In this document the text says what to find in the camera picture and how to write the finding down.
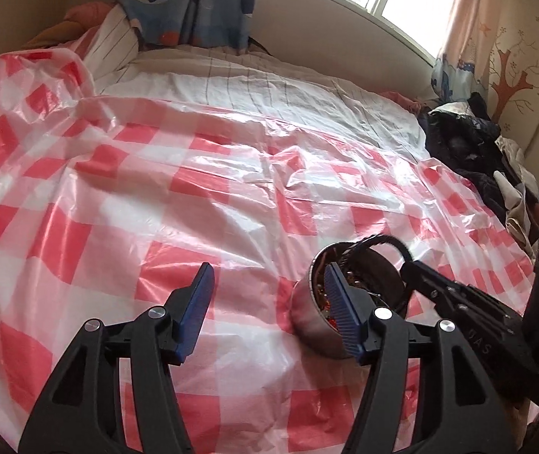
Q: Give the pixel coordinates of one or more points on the red white checkered plastic sheet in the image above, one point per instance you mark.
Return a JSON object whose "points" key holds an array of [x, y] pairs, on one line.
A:
{"points": [[108, 198]]}

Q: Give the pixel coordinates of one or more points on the brown orange cloth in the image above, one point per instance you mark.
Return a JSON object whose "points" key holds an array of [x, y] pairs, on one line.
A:
{"points": [[56, 33]]}

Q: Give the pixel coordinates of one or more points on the pile of dark clothes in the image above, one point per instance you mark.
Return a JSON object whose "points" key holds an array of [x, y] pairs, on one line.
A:
{"points": [[458, 151]]}

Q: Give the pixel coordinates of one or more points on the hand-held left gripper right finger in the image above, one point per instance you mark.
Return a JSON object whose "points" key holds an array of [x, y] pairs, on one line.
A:
{"points": [[345, 312]]}

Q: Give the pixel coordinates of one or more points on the round metal tin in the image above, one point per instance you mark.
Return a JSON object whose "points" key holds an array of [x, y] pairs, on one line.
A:
{"points": [[309, 314]]}

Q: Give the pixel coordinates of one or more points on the pink cloth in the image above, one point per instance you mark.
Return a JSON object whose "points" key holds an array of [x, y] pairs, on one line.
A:
{"points": [[89, 9], [401, 99]]}

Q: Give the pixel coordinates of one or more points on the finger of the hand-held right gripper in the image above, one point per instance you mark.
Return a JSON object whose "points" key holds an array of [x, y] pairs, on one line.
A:
{"points": [[423, 278]]}

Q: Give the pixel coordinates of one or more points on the tree wall sticker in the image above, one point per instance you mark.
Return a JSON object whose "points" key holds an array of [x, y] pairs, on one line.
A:
{"points": [[508, 85]]}

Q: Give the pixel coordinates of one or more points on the white striped bed sheet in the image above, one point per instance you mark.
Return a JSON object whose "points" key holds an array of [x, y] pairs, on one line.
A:
{"points": [[274, 90]]}

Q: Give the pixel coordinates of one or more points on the whale print curtain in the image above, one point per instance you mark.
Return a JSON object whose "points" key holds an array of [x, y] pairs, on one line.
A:
{"points": [[468, 19], [193, 4]]}

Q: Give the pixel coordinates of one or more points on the beige garment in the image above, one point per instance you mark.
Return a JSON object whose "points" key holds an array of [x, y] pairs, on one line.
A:
{"points": [[517, 198]]}

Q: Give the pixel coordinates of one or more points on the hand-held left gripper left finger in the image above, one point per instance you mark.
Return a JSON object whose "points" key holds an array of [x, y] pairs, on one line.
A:
{"points": [[196, 307]]}

